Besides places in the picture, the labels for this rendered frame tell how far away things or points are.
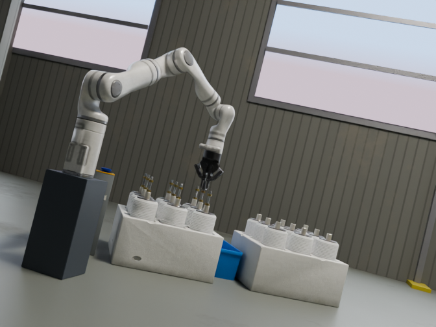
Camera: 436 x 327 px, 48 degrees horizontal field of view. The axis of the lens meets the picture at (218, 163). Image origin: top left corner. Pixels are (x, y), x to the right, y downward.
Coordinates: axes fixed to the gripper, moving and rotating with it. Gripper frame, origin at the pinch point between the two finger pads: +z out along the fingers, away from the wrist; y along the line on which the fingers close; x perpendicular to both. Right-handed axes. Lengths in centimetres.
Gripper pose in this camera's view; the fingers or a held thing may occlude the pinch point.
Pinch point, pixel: (204, 185)
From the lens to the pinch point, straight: 206.1
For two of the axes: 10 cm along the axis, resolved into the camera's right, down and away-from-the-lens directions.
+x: -2.4, -0.9, -9.7
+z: -2.4, 9.7, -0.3
